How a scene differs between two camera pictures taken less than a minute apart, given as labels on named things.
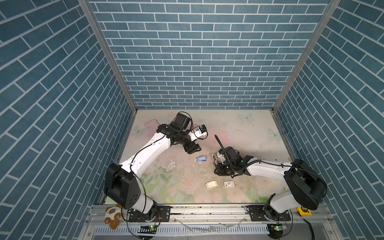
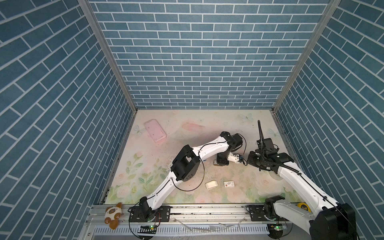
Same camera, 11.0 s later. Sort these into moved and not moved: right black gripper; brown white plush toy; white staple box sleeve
Moved: right black gripper
Not moved: white staple box sleeve; brown white plush toy
